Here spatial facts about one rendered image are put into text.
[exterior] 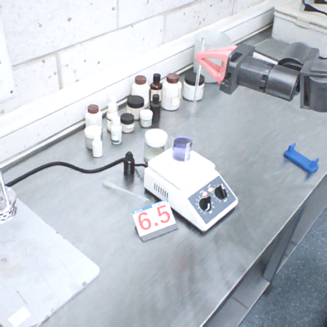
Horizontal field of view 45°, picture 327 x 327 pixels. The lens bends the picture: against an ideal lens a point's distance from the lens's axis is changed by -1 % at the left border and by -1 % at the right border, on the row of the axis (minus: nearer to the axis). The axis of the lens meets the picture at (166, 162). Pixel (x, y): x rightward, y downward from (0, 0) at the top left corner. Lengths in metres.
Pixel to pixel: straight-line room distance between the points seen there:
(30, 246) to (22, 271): 0.06
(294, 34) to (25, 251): 1.43
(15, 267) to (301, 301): 1.26
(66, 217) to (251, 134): 0.61
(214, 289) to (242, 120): 0.63
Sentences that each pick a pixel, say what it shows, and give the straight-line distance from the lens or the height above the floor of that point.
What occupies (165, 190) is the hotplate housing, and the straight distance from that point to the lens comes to 0.92.
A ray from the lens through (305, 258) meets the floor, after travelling 1.95.
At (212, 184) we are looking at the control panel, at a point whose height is 0.81.
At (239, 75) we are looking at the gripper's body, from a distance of 0.76.
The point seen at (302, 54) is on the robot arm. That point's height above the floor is 1.14.
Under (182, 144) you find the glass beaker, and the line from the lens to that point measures 0.90.
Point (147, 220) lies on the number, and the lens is 0.90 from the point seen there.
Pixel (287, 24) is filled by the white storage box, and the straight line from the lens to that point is 1.87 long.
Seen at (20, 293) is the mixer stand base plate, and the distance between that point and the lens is 0.83.
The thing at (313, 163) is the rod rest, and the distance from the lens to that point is 1.15.
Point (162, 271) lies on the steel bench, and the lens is 0.84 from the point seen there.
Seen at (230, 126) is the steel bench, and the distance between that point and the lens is 1.25.
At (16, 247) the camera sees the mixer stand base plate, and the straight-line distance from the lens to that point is 0.89.
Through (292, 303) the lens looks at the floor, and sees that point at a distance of 1.79.
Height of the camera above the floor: 1.45
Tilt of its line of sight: 41 degrees down
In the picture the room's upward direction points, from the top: 6 degrees clockwise
